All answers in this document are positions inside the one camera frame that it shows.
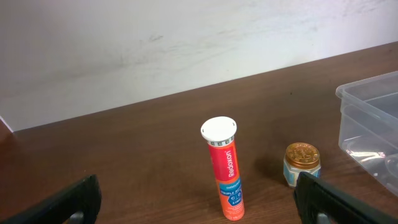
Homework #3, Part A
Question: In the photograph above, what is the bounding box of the orange Redoxon tablet tube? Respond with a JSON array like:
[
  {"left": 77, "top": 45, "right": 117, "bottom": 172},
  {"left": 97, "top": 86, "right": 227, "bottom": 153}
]
[{"left": 200, "top": 116, "right": 244, "bottom": 221}]

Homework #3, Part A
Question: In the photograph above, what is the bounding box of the clear plastic container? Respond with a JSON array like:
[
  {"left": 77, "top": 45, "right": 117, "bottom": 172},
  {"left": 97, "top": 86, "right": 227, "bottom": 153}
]
[{"left": 336, "top": 72, "right": 397, "bottom": 195}]

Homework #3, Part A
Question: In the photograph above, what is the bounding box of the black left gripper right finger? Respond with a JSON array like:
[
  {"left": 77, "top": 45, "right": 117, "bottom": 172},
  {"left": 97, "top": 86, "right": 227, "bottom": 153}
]
[{"left": 294, "top": 172, "right": 397, "bottom": 224}]

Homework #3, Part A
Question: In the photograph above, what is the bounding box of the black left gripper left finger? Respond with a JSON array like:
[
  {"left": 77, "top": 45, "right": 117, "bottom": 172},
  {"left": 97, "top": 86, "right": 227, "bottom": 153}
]
[{"left": 1, "top": 174, "right": 102, "bottom": 224}]

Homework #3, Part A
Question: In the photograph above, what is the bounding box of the small jar gold lid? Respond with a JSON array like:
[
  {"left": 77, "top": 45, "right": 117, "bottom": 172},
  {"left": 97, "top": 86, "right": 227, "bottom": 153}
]
[{"left": 284, "top": 142, "right": 321, "bottom": 187}]

